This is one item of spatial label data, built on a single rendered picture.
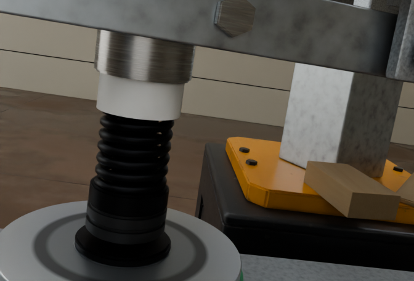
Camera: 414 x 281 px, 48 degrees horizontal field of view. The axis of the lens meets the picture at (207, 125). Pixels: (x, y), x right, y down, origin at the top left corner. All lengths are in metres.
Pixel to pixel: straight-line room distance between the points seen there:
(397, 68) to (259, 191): 0.64
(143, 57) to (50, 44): 6.23
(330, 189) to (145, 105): 0.65
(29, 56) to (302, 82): 5.70
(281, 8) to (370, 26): 0.08
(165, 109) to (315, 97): 0.81
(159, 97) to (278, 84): 6.00
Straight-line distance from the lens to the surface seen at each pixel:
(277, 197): 0.98
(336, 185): 0.94
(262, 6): 0.35
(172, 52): 0.36
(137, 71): 0.35
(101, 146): 0.39
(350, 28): 0.38
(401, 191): 1.11
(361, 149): 1.17
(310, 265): 0.59
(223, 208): 0.95
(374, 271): 0.63
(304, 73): 1.19
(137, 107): 0.36
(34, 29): 6.64
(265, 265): 0.57
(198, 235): 0.47
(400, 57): 0.38
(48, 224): 0.47
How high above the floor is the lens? 1.07
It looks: 11 degrees down
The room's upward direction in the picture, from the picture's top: 8 degrees clockwise
